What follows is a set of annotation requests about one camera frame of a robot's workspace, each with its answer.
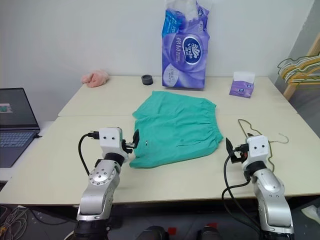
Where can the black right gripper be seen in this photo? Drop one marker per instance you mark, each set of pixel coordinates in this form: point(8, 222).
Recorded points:
point(238, 155)

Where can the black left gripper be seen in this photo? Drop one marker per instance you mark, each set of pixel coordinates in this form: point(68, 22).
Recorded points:
point(127, 147)

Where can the green garment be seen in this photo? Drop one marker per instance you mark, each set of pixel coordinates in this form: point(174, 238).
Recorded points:
point(175, 125)

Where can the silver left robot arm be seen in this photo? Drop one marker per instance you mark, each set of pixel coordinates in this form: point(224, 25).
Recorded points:
point(100, 182)

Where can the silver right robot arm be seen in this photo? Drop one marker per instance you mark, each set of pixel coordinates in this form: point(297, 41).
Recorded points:
point(270, 190)

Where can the small purple tissue box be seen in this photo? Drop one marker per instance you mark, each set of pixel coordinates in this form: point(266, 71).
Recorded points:
point(241, 88)

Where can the pink plush cloth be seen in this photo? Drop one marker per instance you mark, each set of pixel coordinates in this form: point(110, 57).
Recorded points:
point(96, 79)

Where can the light wooden clothes rack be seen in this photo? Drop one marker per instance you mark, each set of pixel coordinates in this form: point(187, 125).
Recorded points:
point(293, 87)

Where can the dark rounded shape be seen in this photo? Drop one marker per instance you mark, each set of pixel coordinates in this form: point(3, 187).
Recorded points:
point(210, 233)
point(153, 233)

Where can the large purple tissue pack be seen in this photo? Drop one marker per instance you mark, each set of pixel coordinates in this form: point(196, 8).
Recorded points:
point(185, 55)

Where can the small red block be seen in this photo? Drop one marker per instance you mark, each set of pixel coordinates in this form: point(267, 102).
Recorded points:
point(171, 230)

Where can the white crumpled plastic bag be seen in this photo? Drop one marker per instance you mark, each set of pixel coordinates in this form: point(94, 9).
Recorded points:
point(311, 213)

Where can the dark grey laptop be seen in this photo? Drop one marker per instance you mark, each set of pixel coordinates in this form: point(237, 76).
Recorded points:
point(15, 112)

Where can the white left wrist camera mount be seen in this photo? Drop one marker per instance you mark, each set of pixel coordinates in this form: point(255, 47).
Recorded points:
point(110, 137)

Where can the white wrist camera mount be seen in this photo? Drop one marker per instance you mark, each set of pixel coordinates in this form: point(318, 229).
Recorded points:
point(110, 137)
point(257, 148)

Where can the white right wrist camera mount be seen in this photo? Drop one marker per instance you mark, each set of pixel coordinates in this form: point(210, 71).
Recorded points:
point(257, 148)

